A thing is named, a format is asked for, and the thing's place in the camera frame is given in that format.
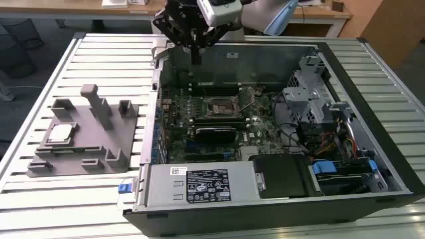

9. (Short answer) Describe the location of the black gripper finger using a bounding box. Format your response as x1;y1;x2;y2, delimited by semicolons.
198;23;233;66
152;8;199;66

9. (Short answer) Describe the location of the metal socket cover frame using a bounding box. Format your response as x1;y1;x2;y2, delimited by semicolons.
232;86;260;107

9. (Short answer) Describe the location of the thin metal locking lever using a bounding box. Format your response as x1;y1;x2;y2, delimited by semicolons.
240;99;259;112

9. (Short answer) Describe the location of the CPU with silver top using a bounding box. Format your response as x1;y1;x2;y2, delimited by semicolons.
47;123;75;144

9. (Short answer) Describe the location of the CPU socket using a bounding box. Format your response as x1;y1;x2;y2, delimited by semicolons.
207;96;241;119

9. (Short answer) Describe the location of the plain white box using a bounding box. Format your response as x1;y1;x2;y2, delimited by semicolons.
102;0;130;9

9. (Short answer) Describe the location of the black RAM slot bank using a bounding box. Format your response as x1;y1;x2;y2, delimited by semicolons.
192;116;251;129
188;83;243;97

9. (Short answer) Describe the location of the metal drive cage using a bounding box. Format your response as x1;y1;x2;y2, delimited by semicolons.
281;56;336;125

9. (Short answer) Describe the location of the small black graphics card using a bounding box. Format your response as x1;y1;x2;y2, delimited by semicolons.
195;127;239;145

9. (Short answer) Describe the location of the green motherboard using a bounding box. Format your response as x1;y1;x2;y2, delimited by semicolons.
156;83;293;165

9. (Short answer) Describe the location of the black mesh waste bin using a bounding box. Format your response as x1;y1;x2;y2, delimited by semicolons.
0;34;38;78
0;18;44;49

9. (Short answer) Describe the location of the silver chipset heatsink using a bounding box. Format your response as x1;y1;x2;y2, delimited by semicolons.
240;146;260;160

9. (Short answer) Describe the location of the black expansion slot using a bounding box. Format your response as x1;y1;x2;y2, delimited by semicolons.
184;153;232;161

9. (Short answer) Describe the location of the wooden cabinet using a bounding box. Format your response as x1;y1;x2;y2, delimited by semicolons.
340;0;425;70

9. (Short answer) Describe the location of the grey plastic parts rack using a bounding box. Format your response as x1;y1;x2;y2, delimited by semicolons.
26;84;140;178

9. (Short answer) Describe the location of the grey metal stand foot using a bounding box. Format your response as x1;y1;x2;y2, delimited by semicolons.
0;82;16;102

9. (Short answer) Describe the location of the hard disk in blue carrier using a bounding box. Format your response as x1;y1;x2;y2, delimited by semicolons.
311;159;380;196

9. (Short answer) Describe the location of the silver power supply unit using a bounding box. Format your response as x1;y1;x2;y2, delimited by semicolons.
132;160;264;208

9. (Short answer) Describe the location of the black open PC case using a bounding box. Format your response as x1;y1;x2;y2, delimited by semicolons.
118;34;425;237

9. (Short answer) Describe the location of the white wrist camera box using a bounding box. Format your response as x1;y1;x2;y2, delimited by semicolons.
198;0;243;27

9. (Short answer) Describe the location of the wooden desk white frame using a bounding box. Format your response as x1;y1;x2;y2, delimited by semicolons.
0;0;158;20
288;0;353;38

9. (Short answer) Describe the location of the grey plastic cage bracket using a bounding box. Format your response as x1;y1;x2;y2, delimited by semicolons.
324;101;352;118

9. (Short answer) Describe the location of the thin black wire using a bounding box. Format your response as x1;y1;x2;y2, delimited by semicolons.
272;94;312;156

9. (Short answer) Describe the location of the yellow red wire bundle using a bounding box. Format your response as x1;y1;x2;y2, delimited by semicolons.
312;131;361;161

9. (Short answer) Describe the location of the flat black wire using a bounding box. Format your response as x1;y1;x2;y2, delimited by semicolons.
332;119;353;165

